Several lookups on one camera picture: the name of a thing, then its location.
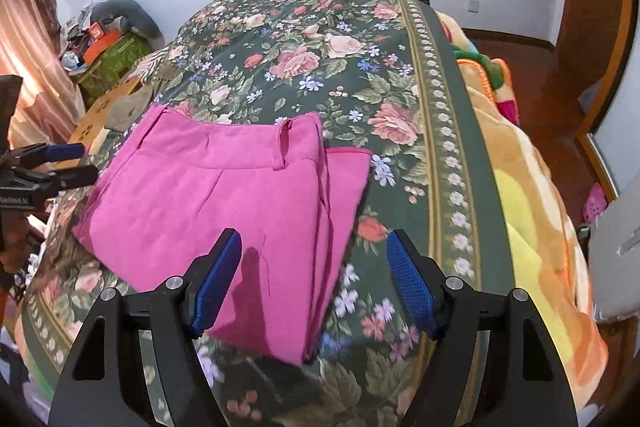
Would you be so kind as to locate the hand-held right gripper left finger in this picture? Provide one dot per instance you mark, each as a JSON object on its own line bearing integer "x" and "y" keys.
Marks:
{"x": 215, "y": 282}

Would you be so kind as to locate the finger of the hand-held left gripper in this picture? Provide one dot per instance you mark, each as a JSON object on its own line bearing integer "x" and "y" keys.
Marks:
{"x": 62, "y": 152}
{"x": 70, "y": 178}

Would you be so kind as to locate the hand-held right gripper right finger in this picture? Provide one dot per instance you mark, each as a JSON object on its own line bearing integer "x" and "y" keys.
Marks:
{"x": 407, "y": 282}

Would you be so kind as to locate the pink pants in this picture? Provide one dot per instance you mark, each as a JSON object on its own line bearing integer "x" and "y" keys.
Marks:
{"x": 200, "y": 187}

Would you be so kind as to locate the olive green pants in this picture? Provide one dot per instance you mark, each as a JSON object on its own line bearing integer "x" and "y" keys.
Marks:
{"x": 127, "y": 109}

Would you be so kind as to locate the wooden lap desk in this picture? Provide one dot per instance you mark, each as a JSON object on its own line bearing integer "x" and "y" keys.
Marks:
{"x": 95, "y": 119}

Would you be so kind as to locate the pink brown curtain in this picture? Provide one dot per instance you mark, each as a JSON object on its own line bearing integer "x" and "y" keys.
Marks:
{"x": 30, "y": 57}

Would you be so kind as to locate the green storage box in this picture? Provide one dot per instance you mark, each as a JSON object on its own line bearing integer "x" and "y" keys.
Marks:
{"x": 117, "y": 64}

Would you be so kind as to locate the orange box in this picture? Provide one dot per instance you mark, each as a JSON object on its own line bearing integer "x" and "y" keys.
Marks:
{"x": 100, "y": 47}

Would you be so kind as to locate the striped blanket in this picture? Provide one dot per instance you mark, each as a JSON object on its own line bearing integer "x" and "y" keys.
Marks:
{"x": 150, "y": 63}

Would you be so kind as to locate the red box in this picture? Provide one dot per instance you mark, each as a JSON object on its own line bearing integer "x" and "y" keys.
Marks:
{"x": 96, "y": 30}

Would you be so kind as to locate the pile of clothes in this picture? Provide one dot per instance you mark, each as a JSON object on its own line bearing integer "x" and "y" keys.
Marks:
{"x": 80, "y": 27}

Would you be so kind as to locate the orange fleece blanket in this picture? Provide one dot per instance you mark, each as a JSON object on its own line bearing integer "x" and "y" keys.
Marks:
{"x": 540, "y": 207}

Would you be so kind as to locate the pink slipper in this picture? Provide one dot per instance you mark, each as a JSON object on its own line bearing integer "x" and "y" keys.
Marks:
{"x": 595, "y": 204}

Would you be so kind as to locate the grey cloth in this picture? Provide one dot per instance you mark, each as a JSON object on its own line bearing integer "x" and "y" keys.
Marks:
{"x": 617, "y": 267}

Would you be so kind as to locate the floral bedspread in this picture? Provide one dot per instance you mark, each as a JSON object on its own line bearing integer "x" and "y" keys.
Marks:
{"x": 325, "y": 57}

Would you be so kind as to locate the white wall socket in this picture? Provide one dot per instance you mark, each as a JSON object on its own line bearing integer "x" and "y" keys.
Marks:
{"x": 474, "y": 5}

